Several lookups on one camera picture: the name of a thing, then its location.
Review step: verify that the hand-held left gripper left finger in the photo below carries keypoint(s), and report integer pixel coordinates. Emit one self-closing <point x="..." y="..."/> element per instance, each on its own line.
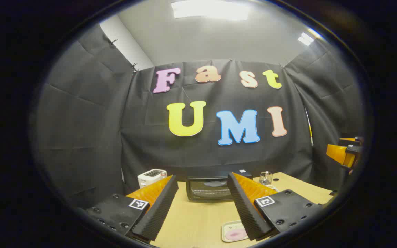
<point x="160" y="210"/>

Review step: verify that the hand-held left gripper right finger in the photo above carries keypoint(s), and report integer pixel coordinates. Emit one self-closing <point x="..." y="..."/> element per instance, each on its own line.
<point x="246" y="210"/>

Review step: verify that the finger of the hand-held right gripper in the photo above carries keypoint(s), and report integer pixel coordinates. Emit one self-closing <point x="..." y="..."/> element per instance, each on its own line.
<point x="350" y="140"/>
<point x="336" y="154"/>

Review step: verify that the cream square plate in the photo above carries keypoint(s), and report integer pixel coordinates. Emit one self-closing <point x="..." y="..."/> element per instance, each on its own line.
<point x="228" y="226"/>

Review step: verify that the pink round food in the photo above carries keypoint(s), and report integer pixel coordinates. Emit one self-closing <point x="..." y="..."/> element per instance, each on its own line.
<point x="235" y="235"/>

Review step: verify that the black electric oven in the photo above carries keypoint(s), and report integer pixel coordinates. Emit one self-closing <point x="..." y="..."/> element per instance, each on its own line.
<point x="209" y="189"/>

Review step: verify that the white divided dish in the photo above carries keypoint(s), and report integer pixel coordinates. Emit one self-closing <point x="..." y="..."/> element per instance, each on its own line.
<point x="272" y="188"/>

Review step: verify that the white toaster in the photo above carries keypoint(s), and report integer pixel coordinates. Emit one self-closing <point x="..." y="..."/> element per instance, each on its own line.
<point x="150" y="177"/>

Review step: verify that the black backdrop cloth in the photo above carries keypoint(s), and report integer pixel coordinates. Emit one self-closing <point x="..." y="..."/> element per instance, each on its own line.
<point x="133" y="137"/>

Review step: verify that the ceiling light panel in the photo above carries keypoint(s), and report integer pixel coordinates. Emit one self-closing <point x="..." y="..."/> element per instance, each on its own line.
<point x="210" y="9"/>
<point x="305" y="39"/>

